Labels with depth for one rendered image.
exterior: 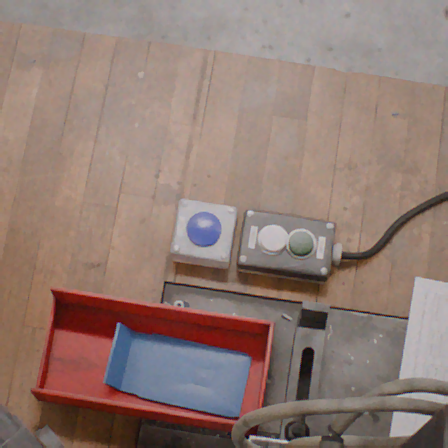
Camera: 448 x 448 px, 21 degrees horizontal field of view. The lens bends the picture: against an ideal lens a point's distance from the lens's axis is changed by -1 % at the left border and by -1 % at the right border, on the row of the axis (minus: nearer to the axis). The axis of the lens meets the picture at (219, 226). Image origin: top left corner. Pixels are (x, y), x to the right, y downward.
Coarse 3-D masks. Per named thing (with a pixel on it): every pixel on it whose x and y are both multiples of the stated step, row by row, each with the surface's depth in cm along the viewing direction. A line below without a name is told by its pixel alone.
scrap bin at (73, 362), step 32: (64, 288) 136; (64, 320) 141; (96, 320) 141; (128, 320) 141; (160, 320) 141; (192, 320) 139; (224, 320) 136; (256, 320) 135; (64, 352) 140; (96, 352) 140; (256, 352) 140; (64, 384) 138; (96, 384) 139; (256, 384) 139; (160, 416) 134; (192, 416) 132; (224, 416) 137
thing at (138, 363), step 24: (120, 336) 138; (144, 336) 140; (120, 360) 138; (144, 360) 139; (168, 360) 139; (192, 360) 139; (216, 360) 139; (240, 360) 139; (120, 384) 138; (144, 384) 138; (168, 384) 138; (192, 384) 138; (216, 384) 138; (240, 384) 138; (216, 408) 137; (240, 408) 137
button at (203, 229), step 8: (192, 216) 141; (200, 216) 141; (208, 216) 141; (192, 224) 141; (200, 224) 141; (208, 224) 141; (216, 224) 141; (192, 232) 141; (200, 232) 141; (208, 232) 141; (216, 232) 141; (192, 240) 141; (200, 240) 140; (208, 240) 140; (216, 240) 141
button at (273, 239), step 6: (270, 228) 141; (276, 228) 141; (264, 234) 141; (270, 234) 141; (276, 234) 141; (282, 234) 141; (264, 240) 140; (270, 240) 140; (276, 240) 140; (282, 240) 140; (264, 246) 140; (270, 246) 140; (276, 246) 140; (282, 246) 140
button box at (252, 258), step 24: (264, 216) 142; (288, 216) 142; (408, 216) 144; (240, 240) 141; (288, 240) 141; (384, 240) 143; (240, 264) 141; (264, 264) 140; (288, 264) 140; (312, 264) 140; (336, 264) 142
